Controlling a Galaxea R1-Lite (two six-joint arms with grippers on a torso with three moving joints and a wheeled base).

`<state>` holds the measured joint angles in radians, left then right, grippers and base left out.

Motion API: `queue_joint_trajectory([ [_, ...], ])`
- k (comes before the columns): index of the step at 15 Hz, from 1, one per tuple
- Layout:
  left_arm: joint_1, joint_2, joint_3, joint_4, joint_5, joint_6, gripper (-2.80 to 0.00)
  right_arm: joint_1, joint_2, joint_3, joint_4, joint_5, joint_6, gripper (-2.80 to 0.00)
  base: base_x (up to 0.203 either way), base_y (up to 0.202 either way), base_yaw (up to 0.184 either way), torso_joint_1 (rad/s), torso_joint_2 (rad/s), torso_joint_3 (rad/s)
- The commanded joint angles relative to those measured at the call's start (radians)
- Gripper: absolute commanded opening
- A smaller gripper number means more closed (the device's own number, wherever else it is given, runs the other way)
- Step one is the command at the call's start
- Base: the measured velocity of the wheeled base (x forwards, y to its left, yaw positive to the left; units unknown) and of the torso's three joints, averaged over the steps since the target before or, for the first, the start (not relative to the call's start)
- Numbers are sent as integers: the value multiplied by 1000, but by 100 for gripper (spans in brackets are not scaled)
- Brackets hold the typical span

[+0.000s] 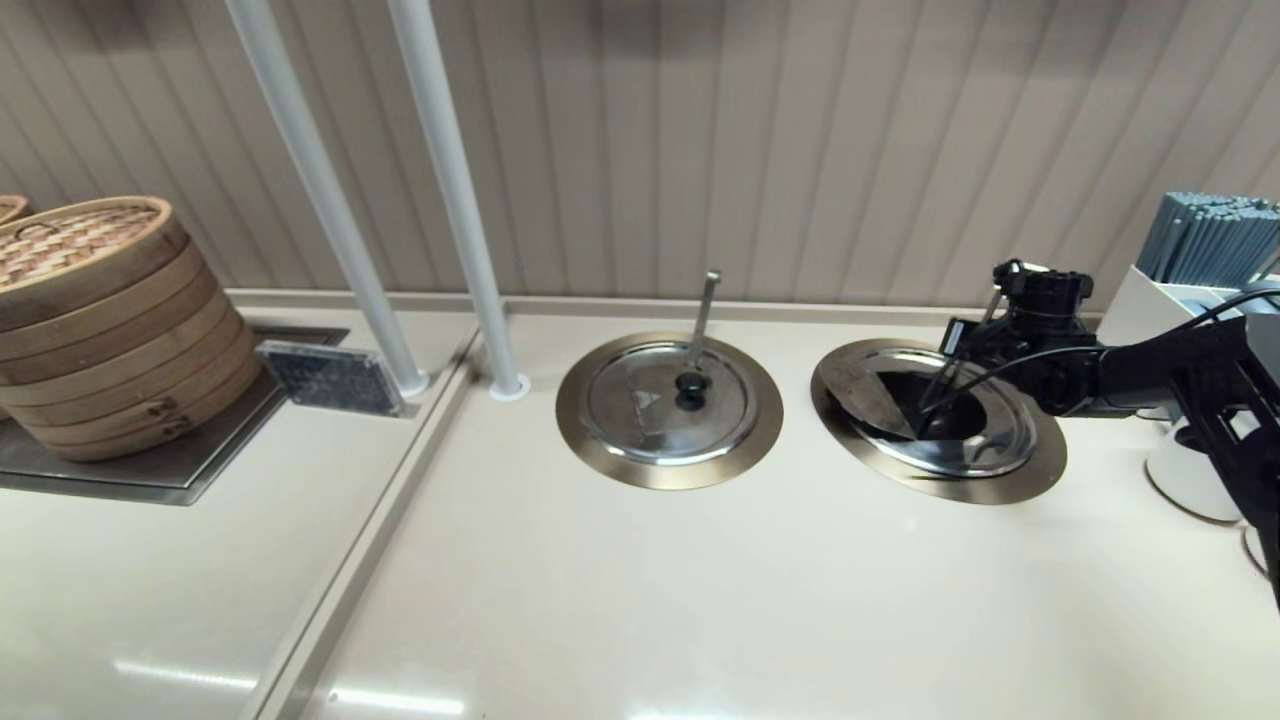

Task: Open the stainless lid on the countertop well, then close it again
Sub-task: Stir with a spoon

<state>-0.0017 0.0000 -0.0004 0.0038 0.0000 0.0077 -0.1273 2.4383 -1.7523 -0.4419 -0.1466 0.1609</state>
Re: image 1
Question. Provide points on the grey chopsticks bundle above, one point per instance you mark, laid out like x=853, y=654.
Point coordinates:
x=1205, y=240

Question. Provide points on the steel pot lid black knob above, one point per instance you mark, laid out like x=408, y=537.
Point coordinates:
x=870, y=390
x=640, y=440

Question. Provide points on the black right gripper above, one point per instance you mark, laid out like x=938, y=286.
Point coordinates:
x=1050, y=295

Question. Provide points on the slanted white metal pole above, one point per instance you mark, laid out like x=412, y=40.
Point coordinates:
x=318, y=180

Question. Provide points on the white metal pole with flange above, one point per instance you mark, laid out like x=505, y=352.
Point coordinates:
x=453, y=180

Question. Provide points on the white cutlery holder box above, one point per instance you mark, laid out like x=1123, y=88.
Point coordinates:
x=1150, y=300

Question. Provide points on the clear acrylic label sign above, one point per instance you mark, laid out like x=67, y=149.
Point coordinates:
x=335, y=378

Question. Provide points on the stacked bamboo steamer baskets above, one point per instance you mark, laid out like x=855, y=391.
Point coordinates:
x=120, y=338

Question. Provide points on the steel ladle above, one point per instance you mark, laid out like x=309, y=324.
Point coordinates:
x=990, y=308

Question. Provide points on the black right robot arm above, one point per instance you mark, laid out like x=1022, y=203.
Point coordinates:
x=1160, y=370

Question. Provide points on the steel steamer base plate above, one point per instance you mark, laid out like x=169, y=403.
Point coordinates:
x=150, y=482

